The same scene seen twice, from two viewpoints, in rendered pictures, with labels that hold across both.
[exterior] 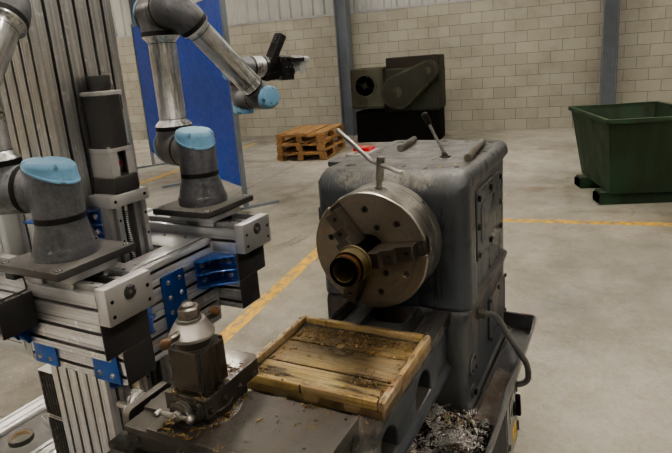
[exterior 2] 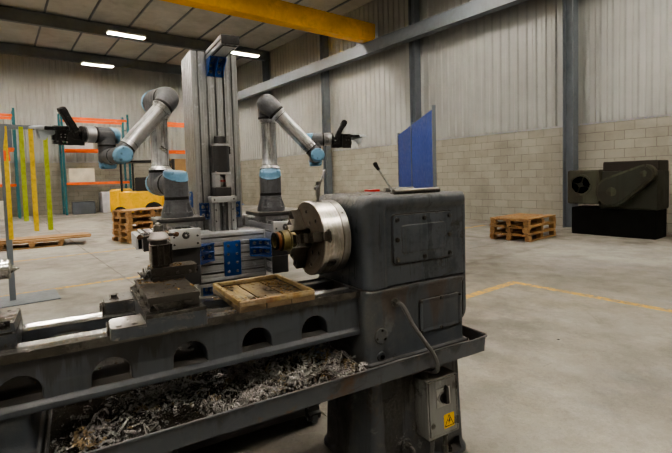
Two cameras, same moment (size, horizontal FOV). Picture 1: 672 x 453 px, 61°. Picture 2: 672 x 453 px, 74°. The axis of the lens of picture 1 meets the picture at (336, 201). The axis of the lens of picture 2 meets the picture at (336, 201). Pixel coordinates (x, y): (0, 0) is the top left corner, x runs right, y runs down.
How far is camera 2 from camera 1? 120 cm
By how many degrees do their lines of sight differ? 33
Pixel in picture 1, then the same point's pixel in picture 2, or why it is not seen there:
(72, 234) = (174, 205)
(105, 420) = not seen: hidden behind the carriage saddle
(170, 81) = (267, 143)
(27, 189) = (162, 182)
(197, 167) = (264, 189)
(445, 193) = (357, 208)
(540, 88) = not seen: outside the picture
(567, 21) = not seen: outside the picture
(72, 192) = (178, 186)
